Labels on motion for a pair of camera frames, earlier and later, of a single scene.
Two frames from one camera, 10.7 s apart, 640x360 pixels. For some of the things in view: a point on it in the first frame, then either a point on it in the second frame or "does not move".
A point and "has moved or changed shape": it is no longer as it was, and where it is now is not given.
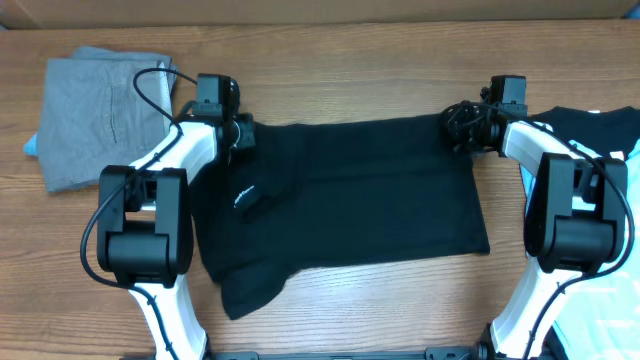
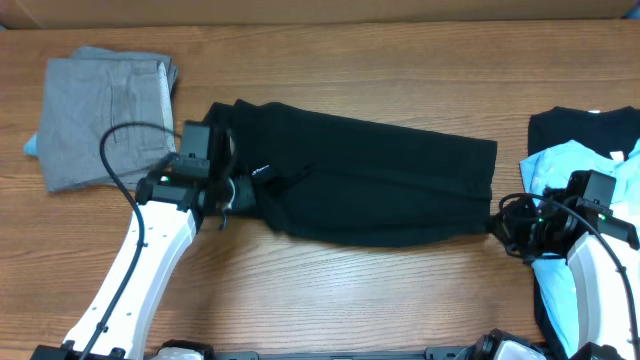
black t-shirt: (331, 193) has moved or changed shape
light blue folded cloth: (31, 148) does not move
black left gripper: (247, 134) -> (225, 208)
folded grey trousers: (93, 115) does not move
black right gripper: (451, 124) -> (504, 223)
